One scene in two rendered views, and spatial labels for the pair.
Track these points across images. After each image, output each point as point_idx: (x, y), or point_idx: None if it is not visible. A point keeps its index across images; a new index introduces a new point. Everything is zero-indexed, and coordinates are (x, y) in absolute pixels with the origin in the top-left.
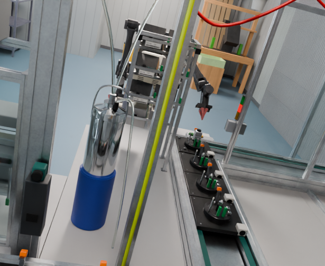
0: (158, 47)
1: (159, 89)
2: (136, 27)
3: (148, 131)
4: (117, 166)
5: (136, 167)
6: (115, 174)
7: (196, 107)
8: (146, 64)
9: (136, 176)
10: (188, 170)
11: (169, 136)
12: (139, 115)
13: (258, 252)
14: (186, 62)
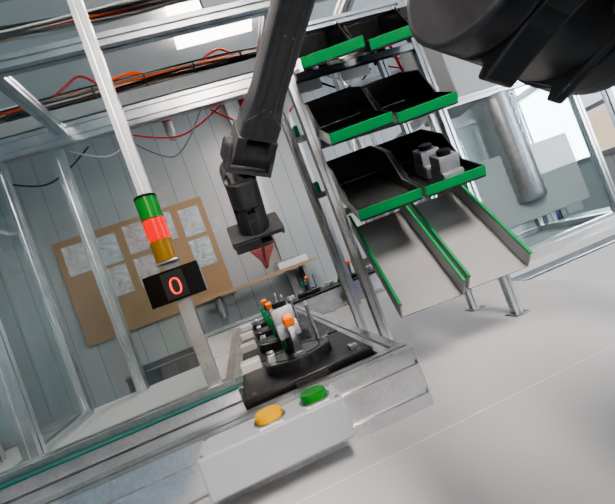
0: (346, 78)
1: (363, 160)
2: None
3: (581, 407)
4: (454, 311)
5: (423, 327)
6: (437, 309)
7: (279, 231)
8: (379, 104)
9: (408, 323)
10: (308, 325)
11: (390, 342)
12: (438, 224)
13: (236, 333)
14: (311, 13)
